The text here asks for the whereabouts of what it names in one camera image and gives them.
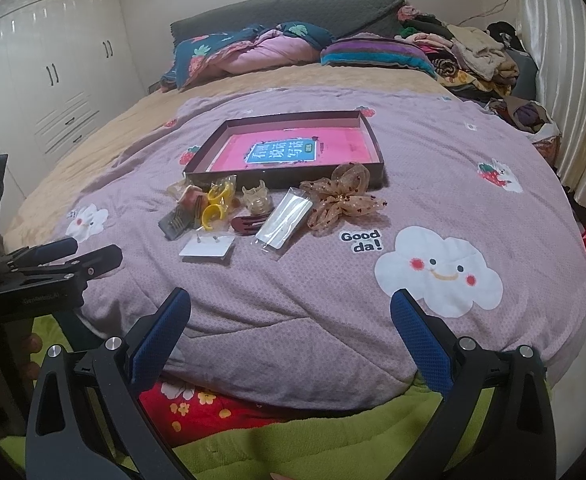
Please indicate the red floral blanket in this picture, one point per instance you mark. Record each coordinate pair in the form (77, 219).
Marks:
(183, 413)

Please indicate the tan bed sheet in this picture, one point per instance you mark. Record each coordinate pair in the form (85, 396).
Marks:
(37, 217)

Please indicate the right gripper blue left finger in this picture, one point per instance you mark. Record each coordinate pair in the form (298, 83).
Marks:
(152, 339)

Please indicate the grey headboard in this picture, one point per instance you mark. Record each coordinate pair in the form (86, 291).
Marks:
(342, 18)

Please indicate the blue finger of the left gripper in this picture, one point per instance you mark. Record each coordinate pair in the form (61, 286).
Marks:
(42, 254)
(88, 266)

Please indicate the clear bag white card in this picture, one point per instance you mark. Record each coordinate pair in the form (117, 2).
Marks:
(284, 221)

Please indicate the white wardrobe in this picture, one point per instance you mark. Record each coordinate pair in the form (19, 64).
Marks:
(66, 70)

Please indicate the dark cardboard tray box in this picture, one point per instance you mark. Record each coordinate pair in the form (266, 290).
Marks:
(283, 177)

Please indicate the green blanket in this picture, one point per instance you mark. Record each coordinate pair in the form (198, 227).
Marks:
(367, 445)

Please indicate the striped purple teal pillow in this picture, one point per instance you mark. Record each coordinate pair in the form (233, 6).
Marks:
(366, 50)

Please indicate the navy pink folded duvet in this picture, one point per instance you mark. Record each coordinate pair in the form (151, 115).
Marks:
(247, 50)

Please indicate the white striped curtain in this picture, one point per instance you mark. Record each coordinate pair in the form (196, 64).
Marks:
(554, 31)

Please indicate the white earring card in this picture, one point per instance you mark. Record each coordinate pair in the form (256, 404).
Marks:
(207, 246)

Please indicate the purple cartoon quilt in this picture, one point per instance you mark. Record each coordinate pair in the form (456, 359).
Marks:
(476, 227)

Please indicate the left hand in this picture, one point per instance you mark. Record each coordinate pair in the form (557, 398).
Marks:
(3, 359)

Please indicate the bobby pins blue card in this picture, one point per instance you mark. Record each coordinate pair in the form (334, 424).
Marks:
(176, 222)

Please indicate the beige mesh dotted bow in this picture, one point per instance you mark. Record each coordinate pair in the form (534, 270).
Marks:
(343, 194)

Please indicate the pile of clothes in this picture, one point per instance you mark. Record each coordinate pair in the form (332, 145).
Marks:
(488, 67)

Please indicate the clear beige claw clip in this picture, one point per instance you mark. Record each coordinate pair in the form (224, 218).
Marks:
(257, 200)

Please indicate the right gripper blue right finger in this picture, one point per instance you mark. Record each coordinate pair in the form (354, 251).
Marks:
(427, 338)

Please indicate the maroon hair clip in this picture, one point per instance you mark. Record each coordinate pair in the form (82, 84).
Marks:
(248, 225)

